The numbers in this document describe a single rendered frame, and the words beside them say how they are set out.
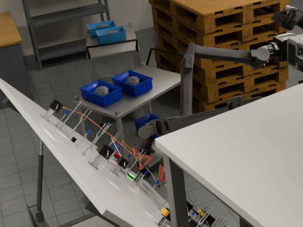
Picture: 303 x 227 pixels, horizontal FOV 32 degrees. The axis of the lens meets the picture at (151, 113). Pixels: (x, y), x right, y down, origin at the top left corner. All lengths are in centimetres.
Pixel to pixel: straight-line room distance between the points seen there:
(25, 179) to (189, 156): 370
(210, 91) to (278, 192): 410
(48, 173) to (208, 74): 175
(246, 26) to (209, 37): 39
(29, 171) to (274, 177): 393
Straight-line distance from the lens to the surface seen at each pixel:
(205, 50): 269
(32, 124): 184
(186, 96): 256
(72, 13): 718
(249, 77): 530
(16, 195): 462
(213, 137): 124
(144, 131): 231
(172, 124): 232
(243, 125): 128
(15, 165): 504
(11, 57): 606
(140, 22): 808
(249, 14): 506
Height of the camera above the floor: 247
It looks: 27 degrees down
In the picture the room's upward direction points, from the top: 8 degrees counter-clockwise
